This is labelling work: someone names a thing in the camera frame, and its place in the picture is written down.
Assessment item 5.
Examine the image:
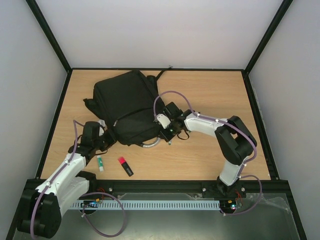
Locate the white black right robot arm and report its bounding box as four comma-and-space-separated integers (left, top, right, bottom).
153, 102, 257, 196

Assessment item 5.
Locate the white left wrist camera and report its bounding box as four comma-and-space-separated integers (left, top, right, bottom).
98, 119, 106, 130

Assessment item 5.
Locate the black student backpack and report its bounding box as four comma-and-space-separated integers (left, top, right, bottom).
83, 70, 165, 146

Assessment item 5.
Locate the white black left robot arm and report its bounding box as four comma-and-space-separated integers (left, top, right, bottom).
17, 119, 114, 239

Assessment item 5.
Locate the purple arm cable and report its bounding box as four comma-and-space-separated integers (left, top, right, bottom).
29, 119, 126, 240
152, 90, 263, 216

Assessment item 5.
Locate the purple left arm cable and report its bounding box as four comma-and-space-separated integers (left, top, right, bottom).
29, 119, 126, 240

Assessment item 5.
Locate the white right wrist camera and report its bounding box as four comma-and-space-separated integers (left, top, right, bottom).
155, 113, 171, 129

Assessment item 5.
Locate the green white glue stick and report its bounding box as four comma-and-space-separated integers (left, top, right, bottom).
96, 155, 104, 172

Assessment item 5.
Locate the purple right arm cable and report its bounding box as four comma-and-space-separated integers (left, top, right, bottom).
152, 90, 263, 216

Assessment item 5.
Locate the pink black highlighter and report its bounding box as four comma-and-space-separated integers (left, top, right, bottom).
118, 156, 134, 177

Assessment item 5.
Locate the light blue cable duct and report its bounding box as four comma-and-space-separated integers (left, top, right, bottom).
69, 200, 220, 211

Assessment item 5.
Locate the black enclosure frame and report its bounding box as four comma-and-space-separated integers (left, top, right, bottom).
4, 0, 308, 240

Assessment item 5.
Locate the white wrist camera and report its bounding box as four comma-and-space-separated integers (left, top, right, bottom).
155, 113, 171, 129
98, 119, 106, 130

